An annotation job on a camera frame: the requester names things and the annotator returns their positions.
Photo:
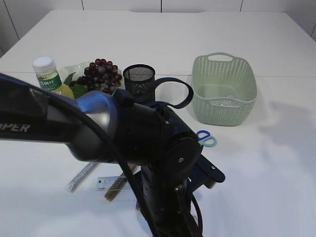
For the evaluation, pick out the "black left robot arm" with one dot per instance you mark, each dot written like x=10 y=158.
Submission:
x=155 y=149

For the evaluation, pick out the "gold glitter pen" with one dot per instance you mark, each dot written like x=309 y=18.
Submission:
x=115 y=188

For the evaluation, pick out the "purple artificial grape bunch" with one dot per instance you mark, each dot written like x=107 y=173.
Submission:
x=101 y=76

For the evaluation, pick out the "clear plastic ruler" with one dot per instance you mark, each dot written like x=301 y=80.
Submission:
x=104 y=184

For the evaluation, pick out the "blue scissors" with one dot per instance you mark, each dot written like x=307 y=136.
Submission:
x=206 y=139

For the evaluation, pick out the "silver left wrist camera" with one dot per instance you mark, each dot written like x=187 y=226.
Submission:
x=205 y=173

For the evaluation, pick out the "silver glitter pen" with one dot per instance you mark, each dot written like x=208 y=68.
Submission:
x=80 y=177

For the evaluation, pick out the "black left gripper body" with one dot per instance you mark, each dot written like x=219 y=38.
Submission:
x=173 y=208

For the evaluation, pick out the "clear plastic sheet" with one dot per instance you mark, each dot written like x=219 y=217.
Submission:
x=226 y=102

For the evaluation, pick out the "yellow tea bottle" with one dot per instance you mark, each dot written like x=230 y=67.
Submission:
x=48 y=76

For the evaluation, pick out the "black mesh pen holder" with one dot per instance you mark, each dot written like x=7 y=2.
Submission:
x=138 y=78

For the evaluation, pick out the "green woven plastic basket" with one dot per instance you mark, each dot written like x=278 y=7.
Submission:
x=217 y=79

